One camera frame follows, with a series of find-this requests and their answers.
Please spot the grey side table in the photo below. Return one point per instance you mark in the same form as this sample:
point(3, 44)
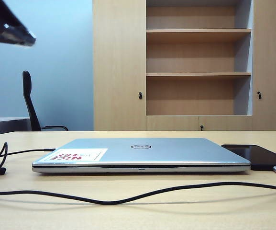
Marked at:
point(6, 124)

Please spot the light wooden shelf cabinet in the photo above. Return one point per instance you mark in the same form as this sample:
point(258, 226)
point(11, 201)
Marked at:
point(118, 60)

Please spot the black smartphone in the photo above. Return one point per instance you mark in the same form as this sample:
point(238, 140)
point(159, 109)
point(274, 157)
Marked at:
point(259, 155)

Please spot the black office chair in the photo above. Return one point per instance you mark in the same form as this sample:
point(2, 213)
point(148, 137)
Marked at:
point(30, 100)

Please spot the white Nice Try sticker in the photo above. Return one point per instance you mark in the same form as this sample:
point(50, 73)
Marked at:
point(80, 154)

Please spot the silver Dell laptop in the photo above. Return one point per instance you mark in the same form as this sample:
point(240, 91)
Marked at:
point(166, 155)

